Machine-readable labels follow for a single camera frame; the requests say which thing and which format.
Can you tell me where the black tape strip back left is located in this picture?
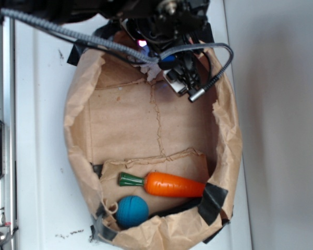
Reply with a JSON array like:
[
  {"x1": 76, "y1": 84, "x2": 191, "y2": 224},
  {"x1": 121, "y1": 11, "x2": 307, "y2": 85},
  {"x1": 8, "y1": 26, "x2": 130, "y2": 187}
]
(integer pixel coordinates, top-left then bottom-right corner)
[{"x1": 198, "y1": 183, "x2": 228, "y2": 226}]

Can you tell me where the grey braided cable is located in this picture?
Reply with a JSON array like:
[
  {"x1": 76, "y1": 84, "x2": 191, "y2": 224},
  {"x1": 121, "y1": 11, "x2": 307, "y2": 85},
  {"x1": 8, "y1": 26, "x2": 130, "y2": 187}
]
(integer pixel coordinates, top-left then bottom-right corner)
[{"x1": 0, "y1": 7, "x2": 235, "y2": 103}]

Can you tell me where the black tape strip front right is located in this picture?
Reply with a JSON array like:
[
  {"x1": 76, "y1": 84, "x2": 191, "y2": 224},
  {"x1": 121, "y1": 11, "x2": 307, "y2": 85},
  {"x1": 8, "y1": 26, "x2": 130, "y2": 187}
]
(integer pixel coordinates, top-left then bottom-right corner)
[{"x1": 67, "y1": 26, "x2": 113, "y2": 67}]

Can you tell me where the aluminium frame rail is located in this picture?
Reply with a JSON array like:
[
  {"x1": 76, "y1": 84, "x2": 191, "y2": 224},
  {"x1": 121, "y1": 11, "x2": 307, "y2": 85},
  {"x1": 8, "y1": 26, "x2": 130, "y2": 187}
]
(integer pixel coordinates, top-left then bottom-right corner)
[{"x1": 0, "y1": 18, "x2": 18, "y2": 249}]

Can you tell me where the brown paper bag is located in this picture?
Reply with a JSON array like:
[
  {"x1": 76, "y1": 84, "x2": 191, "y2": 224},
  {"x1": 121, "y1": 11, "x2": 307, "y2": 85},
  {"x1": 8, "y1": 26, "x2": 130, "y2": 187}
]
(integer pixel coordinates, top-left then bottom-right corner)
[{"x1": 64, "y1": 49, "x2": 242, "y2": 249}]

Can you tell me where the black tape strip front left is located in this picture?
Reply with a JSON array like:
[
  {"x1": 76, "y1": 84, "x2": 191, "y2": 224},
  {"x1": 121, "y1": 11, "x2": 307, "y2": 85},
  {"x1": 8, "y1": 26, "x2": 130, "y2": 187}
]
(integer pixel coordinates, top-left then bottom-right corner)
[{"x1": 91, "y1": 204, "x2": 118, "y2": 244}]

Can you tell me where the white paper ball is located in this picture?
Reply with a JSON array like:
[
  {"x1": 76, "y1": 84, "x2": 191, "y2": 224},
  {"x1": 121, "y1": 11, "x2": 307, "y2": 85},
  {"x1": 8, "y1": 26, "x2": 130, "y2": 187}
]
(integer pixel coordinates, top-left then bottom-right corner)
[{"x1": 129, "y1": 56, "x2": 163, "y2": 82}]

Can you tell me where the black tape strip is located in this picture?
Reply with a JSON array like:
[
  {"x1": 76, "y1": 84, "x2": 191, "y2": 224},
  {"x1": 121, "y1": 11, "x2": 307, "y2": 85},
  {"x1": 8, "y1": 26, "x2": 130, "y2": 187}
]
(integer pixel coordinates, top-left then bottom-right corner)
[
  {"x1": 91, "y1": 204, "x2": 118, "y2": 244},
  {"x1": 198, "y1": 183, "x2": 228, "y2": 226},
  {"x1": 67, "y1": 26, "x2": 113, "y2": 67}
]

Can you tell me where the orange toy carrot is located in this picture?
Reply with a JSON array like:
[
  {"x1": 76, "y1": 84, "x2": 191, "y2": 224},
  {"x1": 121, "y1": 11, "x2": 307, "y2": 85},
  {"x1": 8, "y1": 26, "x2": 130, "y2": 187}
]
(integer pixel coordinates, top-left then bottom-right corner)
[{"x1": 118, "y1": 172, "x2": 206, "y2": 198}]

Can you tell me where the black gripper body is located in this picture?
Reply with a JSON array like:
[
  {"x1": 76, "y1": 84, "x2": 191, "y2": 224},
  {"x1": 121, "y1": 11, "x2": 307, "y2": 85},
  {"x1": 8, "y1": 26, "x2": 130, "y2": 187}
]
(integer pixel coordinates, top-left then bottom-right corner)
[{"x1": 119, "y1": 0, "x2": 212, "y2": 57}]

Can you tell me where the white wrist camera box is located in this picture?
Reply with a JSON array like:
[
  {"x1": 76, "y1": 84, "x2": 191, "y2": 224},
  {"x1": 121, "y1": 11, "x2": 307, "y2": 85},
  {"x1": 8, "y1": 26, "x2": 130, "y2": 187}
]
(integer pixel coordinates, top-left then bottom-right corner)
[{"x1": 163, "y1": 69, "x2": 199, "y2": 96}]

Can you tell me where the blue toy ball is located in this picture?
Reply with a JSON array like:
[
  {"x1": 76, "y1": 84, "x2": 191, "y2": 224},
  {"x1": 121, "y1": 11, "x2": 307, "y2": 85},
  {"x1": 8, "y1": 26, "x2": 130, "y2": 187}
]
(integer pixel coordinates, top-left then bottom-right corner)
[{"x1": 116, "y1": 196, "x2": 149, "y2": 228}]

